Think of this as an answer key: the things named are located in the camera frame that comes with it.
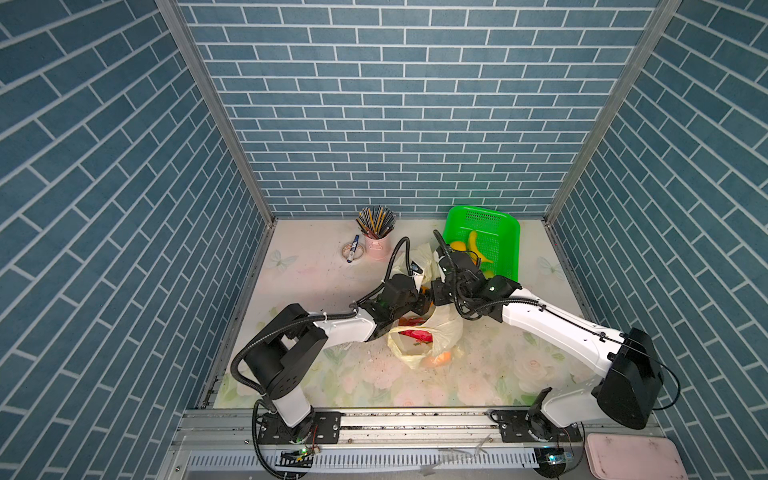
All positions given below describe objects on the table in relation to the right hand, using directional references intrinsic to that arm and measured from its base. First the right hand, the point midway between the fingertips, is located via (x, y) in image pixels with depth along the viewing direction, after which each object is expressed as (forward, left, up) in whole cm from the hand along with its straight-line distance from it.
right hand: (430, 281), depth 82 cm
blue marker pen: (+21, +28, -13) cm, 37 cm away
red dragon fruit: (-11, +3, -10) cm, 15 cm away
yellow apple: (+24, -10, -11) cm, 28 cm away
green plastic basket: (+34, -27, -16) cm, 46 cm away
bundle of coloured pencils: (+27, +19, -5) cm, 34 cm away
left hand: (+2, 0, -6) cm, 6 cm away
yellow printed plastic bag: (-16, -3, 0) cm, 16 cm away
